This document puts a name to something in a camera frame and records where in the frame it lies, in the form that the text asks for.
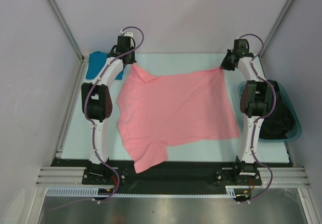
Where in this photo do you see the pink t shirt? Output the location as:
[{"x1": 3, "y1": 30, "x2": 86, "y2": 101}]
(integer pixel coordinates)
[{"x1": 117, "y1": 65, "x2": 240, "y2": 173}]

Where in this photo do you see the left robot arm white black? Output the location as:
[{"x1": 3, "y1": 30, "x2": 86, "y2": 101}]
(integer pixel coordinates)
[{"x1": 81, "y1": 32, "x2": 136, "y2": 165}]

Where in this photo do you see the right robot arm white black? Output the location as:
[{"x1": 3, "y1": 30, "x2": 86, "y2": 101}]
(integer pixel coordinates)
[{"x1": 216, "y1": 36, "x2": 276, "y2": 186}]

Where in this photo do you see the folded blue t shirt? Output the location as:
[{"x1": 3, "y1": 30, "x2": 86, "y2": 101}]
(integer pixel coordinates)
[{"x1": 84, "y1": 51, "x2": 124, "y2": 83}]

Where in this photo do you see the black t shirt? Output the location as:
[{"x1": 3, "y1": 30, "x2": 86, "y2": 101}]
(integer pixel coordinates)
[{"x1": 260, "y1": 80, "x2": 295, "y2": 140}]

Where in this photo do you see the teal plastic basket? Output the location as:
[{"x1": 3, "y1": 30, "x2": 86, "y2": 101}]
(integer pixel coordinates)
[{"x1": 238, "y1": 81, "x2": 301, "y2": 144}]

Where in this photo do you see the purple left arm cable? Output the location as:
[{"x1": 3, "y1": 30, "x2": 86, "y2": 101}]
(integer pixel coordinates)
[{"x1": 49, "y1": 25, "x2": 145, "y2": 211}]

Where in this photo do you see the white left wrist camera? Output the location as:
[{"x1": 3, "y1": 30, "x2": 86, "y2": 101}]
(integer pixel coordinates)
[{"x1": 120, "y1": 31, "x2": 134, "y2": 38}]

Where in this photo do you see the left aluminium corner post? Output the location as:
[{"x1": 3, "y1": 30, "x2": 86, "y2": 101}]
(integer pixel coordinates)
[{"x1": 46, "y1": 0, "x2": 85, "y2": 62}]

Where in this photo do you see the aluminium corner post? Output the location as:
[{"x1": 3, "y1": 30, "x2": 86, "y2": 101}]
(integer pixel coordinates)
[
  {"x1": 260, "y1": 0, "x2": 296, "y2": 59},
  {"x1": 46, "y1": 0, "x2": 85, "y2": 62}
]

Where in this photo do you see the right aluminium corner post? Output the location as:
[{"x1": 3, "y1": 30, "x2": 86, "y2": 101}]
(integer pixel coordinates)
[{"x1": 260, "y1": 0, "x2": 296, "y2": 59}]

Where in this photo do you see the white slotted cable duct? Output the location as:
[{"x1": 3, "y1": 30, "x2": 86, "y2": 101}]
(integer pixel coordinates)
[{"x1": 46, "y1": 186, "x2": 249, "y2": 198}]

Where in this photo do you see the aluminium front frame rail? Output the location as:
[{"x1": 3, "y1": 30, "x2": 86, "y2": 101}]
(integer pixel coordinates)
[{"x1": 36, "y1": 167, "x2": 310, "y2": 188}]

